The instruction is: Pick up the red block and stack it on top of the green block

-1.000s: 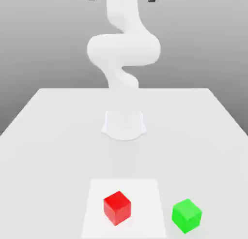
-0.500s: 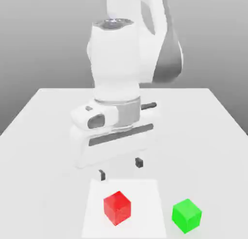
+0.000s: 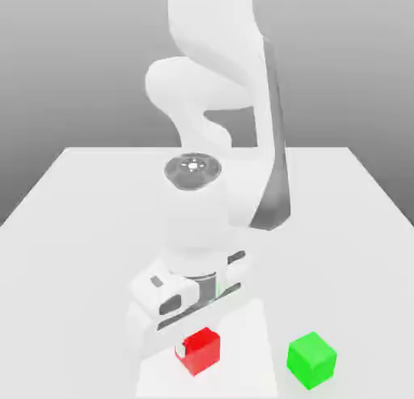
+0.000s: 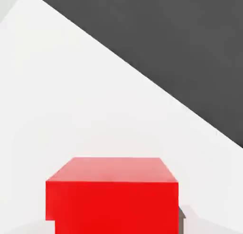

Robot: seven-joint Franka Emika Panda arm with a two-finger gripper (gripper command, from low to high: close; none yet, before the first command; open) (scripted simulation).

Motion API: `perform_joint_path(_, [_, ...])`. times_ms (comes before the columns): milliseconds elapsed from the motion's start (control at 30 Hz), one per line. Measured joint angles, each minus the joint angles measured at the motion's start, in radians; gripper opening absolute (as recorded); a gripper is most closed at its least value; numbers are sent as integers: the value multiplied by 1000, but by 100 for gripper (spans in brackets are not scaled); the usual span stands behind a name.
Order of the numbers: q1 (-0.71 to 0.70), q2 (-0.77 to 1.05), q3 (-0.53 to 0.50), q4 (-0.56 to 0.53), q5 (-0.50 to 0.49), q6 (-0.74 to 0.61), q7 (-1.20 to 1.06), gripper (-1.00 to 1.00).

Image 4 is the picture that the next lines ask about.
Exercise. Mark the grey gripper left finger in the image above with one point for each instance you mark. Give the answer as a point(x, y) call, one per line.
point(49, 228)

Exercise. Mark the small red cube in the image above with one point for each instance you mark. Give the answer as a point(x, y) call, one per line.
point(114, 203)

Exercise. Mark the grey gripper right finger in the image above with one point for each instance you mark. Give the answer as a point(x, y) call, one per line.
point(181, 224)

